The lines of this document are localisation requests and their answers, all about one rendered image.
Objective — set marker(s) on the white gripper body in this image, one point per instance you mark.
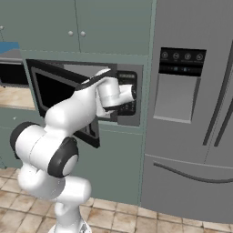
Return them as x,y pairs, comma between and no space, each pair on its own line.
105,113

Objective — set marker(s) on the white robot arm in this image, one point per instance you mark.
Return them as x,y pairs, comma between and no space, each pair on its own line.
60,118

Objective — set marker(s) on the black and grey microwave oven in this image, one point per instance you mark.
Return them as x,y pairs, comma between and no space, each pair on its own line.
129,119

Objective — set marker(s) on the green cupboard panel under microwave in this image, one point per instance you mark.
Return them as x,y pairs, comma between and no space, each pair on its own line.
118,164

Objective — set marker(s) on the black microwave door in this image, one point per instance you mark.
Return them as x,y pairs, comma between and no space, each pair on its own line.
51,88

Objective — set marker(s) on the green cupboard door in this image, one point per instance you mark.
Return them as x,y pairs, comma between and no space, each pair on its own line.
39,21
115,24

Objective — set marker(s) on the grey fridge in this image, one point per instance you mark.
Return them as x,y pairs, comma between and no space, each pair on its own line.
179,142

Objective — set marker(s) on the round silver cupboard knob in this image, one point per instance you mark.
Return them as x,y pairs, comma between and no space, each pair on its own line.
70,33
83,33
1,28

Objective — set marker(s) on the green base cupboard run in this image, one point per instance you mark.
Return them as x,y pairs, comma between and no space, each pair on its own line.
12,121

